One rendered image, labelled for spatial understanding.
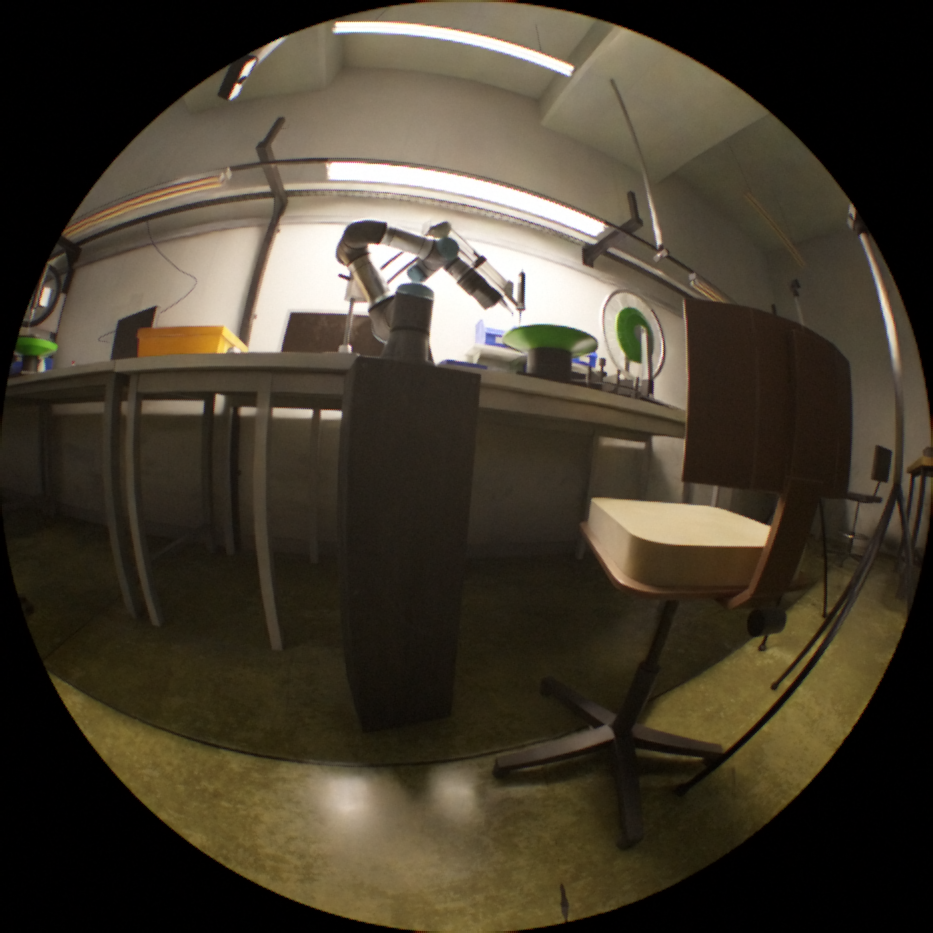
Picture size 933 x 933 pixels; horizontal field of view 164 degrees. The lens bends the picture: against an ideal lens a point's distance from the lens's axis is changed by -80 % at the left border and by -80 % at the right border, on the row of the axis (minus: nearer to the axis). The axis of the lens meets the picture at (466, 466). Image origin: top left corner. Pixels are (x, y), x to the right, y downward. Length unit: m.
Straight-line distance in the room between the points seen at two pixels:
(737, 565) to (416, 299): 0.74
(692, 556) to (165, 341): 1.37
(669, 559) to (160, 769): 1.06
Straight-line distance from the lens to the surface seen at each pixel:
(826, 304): 5.72
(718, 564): 0.48
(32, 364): 1.93
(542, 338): 0.97
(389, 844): 0.76
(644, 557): 0.43
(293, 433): 1.87
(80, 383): 1.50
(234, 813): 0.84
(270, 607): 1.10
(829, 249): 6.09
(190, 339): 1.17
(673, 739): 0.94
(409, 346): 0.67
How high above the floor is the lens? 0.72
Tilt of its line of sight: 5 degrees down
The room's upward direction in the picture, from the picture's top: 5 degrees clockwise
